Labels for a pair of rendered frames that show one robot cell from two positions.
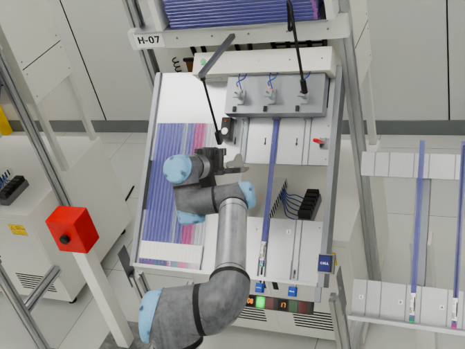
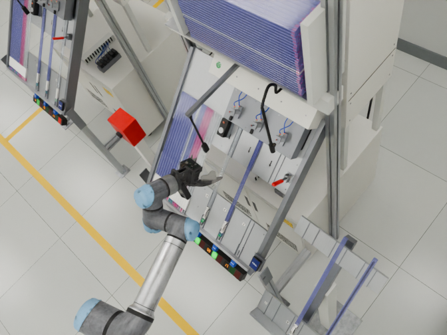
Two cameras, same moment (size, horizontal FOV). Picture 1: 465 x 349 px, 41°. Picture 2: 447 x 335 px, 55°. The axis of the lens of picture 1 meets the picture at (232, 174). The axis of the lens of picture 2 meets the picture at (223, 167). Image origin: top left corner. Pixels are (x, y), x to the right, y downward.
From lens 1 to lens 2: 1.15 m
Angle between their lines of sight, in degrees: 34
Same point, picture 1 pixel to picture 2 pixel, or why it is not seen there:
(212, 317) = not seen: outside the picture
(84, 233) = (132, 135)
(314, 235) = (259, 237)
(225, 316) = not seen: outside the picture
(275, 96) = (261, 125)
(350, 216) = (314, 201)
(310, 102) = (285, 145)
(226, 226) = (156, 266)
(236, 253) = (150, 296)
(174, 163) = (140, 197)
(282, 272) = (231, 246)
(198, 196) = (155, 219)
